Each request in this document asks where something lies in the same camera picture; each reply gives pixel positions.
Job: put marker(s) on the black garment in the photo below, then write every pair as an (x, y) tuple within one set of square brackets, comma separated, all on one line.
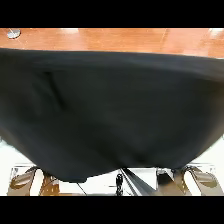
[(110, 113)]

